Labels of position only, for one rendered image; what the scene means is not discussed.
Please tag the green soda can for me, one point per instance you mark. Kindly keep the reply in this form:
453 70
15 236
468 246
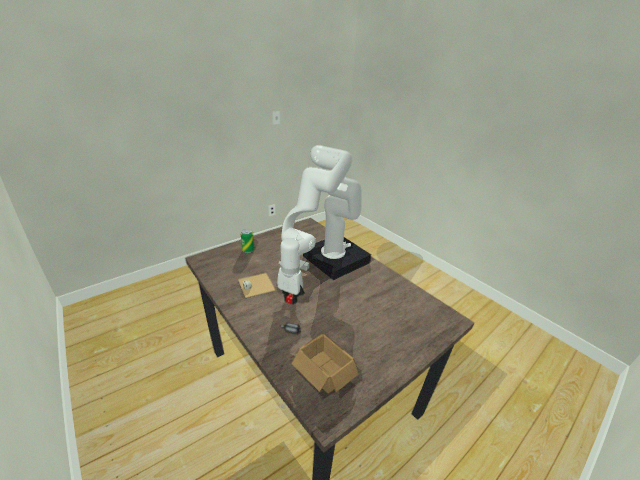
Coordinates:
247 240

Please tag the black and grey screwdriver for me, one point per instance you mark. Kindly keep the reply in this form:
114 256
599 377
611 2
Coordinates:
291 328

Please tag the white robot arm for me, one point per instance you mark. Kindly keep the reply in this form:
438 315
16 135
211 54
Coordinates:
344 200

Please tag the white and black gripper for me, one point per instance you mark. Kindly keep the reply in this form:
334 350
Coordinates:
291 283

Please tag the beige square mat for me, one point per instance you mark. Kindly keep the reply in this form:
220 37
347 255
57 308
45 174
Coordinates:
260 284

